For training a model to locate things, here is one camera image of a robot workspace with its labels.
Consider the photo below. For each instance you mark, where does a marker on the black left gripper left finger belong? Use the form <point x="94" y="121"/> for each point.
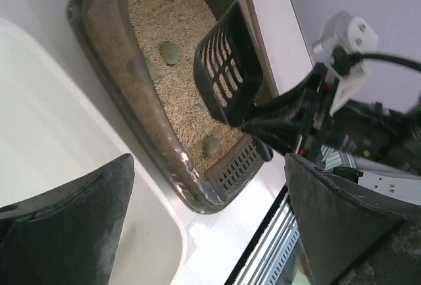
<point x="70" y="234"/>

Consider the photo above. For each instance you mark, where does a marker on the grey-green litter clump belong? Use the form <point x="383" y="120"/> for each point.
<point x="211" y="147"/>
<point x="232" y="76"/>
<point x="170" y="53"/>

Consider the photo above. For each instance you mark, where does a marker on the brown plastic litter box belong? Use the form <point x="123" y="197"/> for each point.
<point x="104" y="33"/>

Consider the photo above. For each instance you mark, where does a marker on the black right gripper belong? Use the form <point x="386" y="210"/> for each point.
<point x="299" y="122"/>

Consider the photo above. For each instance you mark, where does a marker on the white plastic tub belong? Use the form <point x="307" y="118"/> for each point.
<point x="51" y="133"/>

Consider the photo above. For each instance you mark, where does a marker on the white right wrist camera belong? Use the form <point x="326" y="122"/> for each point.
<point x="352" y="35"/>

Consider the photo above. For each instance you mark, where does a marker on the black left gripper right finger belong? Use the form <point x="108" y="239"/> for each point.
<point x="351" y="234"/>

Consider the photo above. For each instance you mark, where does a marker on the black slotted litter scoop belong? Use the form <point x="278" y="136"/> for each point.
<point x="228" y="43"/>

